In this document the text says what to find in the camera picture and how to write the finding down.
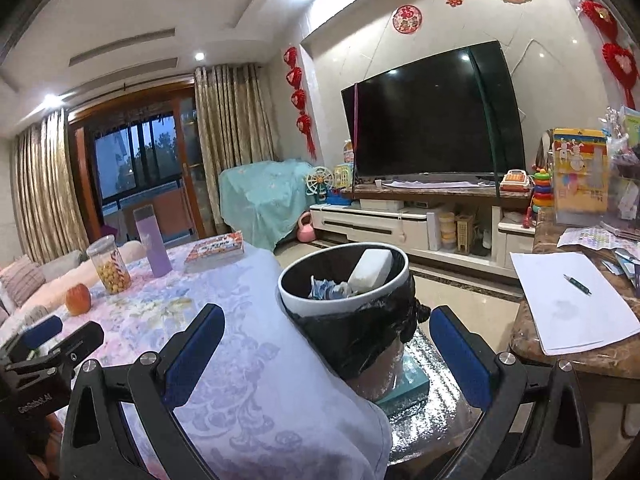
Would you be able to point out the striped pink pillow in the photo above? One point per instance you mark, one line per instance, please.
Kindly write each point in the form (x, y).
(20, 280)

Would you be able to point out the black flat television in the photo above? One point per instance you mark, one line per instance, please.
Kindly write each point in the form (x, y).
(430, 120)

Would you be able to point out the floral tablecloth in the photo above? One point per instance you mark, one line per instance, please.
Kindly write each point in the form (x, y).
(260, 385)

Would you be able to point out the green pen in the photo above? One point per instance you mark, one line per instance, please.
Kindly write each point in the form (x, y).
(577, 285)

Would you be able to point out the beige patterned curtain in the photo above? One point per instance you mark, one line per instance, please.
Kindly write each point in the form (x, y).
(47, 195)
(235, 125)

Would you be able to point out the wooden glass sliding door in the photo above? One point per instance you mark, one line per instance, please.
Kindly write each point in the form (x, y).
(145, 160)

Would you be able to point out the large red heart hanging decoration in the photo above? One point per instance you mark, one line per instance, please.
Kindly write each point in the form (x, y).
(620, 62)

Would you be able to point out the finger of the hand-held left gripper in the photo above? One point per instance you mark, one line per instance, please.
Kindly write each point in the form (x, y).
(42, 329)
(75, 342)

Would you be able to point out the red apple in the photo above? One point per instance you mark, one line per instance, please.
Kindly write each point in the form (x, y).
(78, 301)

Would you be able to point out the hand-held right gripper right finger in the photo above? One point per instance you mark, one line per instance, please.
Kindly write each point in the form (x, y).
(460, 360)

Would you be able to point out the silver foil table cover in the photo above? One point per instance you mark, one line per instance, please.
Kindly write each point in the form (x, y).
(430, 435)

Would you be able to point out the stacked yellow containers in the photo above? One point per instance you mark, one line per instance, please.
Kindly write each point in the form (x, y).
(448, 230)

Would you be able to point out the teal cover cloth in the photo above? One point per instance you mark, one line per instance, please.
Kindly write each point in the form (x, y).
(260, 195)

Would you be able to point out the white television cabinet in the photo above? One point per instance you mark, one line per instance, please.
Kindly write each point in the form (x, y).
(370, 222)

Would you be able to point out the purple drink bottle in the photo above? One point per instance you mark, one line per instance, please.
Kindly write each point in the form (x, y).
(155, 250)

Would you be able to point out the blue snack wrapper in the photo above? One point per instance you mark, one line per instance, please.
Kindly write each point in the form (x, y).
(325, 287)

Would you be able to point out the dotted sticker sheet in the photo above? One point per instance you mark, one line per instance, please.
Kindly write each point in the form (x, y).
(590, 236)

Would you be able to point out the clear plastic wrapped bundle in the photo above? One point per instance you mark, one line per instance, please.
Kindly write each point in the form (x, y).
(625, 160)

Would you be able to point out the colourful cover book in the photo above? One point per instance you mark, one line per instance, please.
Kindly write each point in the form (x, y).
(215, 251)

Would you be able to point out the white set-top box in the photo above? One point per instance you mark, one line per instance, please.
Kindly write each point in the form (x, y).
(381, 205)

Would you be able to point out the teal flat box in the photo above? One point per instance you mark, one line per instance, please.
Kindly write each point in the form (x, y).
(406, 390)

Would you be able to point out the white round bin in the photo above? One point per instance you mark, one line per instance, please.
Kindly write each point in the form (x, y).
(325, 311)

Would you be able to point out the brown marble side table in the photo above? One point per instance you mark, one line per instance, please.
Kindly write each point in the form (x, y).
(600, 362)

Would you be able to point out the pink toy bottle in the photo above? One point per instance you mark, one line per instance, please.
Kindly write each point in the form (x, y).
(349, 152)

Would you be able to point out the round red wall decoration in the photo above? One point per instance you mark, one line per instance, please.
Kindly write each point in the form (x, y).
(406, 19)

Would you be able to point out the yellow picture card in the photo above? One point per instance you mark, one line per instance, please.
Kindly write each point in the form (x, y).
(580, 175)

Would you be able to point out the clear snack jar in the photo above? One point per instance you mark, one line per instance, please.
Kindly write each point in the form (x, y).
(112, 270)

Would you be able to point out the blue toy tray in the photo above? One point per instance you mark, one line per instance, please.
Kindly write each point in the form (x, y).
(339, 200)

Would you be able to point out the black bin bag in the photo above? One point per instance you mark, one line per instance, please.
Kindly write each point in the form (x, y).
(350, 340)

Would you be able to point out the light fabric sofa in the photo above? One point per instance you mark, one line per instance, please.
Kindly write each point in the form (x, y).
(65, 277)

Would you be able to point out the white paper sheet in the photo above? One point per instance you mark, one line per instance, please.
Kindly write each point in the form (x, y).
(560, 310)

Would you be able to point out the yellow toy house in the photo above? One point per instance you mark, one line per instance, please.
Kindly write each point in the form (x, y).
(343, 177)

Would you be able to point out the toy telephone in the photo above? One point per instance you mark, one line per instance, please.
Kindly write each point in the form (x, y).
(515, 181)

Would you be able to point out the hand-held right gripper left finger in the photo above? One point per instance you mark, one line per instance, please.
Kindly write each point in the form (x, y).
(192, 360)

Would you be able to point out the ferris wheel toy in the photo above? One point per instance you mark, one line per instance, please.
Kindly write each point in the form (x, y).
(319, 180)

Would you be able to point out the pink kettlebell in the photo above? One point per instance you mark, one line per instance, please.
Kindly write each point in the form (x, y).
(305, 232)

